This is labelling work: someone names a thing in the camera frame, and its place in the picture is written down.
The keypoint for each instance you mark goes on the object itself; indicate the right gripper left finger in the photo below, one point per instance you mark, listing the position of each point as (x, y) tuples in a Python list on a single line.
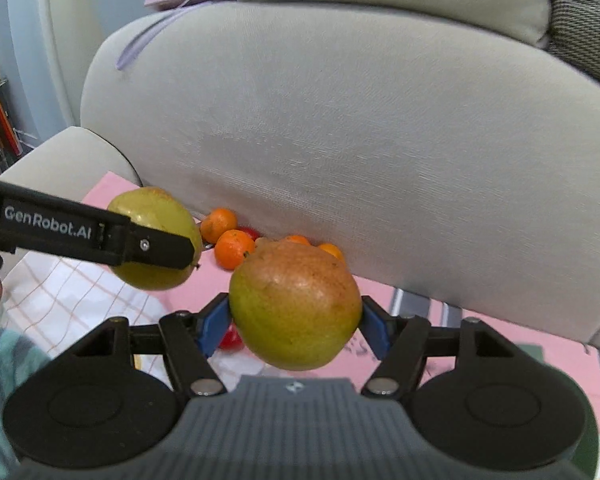
[(189, 340)]

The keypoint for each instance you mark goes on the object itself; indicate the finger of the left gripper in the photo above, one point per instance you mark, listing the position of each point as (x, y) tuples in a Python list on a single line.
[(155, 249)]

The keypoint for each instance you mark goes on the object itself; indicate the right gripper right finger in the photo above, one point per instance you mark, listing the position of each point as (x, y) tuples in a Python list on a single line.
[(399, 344)]

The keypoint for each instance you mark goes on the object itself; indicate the red cherry tomato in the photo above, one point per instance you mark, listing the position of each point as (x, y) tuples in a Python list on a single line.
[(231, 340), (254, 234)]

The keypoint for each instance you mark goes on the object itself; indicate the orange tangerine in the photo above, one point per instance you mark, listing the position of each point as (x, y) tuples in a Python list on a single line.
[(232, 248), (217, 223), (333, 250), (299, 239)]

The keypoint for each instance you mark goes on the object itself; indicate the yellow-red pomegranate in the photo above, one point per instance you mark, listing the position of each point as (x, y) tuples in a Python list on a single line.
[(295, 306)]

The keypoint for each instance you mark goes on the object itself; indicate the teal striped sleeve forearm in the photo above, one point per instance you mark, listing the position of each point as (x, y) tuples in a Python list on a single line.
[(20, 358)]

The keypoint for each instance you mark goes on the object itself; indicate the pink checked lemon cloth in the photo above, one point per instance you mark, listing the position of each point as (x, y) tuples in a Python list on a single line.
[(294, 374)]

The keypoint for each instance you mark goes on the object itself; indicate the beige sofa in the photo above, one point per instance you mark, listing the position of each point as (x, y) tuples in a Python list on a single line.
[(442, 158)]

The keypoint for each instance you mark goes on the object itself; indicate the green perforated colander bowl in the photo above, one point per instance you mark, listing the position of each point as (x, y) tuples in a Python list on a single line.
[(585, 455)]

